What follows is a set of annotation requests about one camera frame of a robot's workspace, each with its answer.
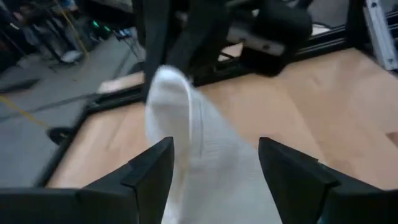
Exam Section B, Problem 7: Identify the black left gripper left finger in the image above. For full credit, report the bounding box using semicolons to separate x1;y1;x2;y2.
0;136;175;224

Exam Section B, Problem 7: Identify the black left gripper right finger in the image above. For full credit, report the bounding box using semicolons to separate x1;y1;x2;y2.
258;136;398;224

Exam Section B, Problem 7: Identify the white plaid kitchen towel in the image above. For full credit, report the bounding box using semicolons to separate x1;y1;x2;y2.
144;64;282;224

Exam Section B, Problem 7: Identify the black aluminium table frame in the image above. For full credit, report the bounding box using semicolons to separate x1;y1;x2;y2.
35;23;357;189

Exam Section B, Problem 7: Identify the silver aluminium post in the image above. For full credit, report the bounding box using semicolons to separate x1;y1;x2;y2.
363;0;398;71

